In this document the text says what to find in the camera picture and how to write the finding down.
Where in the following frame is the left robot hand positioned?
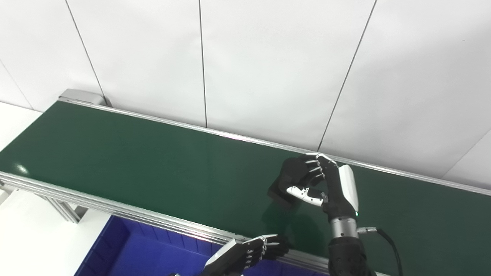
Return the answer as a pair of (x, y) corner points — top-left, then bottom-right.
(199, 234), (290, 276)

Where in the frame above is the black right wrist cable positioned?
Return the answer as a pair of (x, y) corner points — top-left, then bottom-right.
(357, 226), (403, 276)

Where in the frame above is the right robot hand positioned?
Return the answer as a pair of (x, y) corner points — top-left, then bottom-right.
(286, 153), (360, 221)

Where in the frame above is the black cylinder block part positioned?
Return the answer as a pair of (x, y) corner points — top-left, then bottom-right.
(267, 156), (326, 209)

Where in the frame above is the blue plastic bin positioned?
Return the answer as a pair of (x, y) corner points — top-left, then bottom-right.
(75, 215), (330, 276)

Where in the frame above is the green conveyor belt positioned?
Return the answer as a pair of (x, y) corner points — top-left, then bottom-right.
(0, 89), (491, 276)
(0, 101), (491, 276)

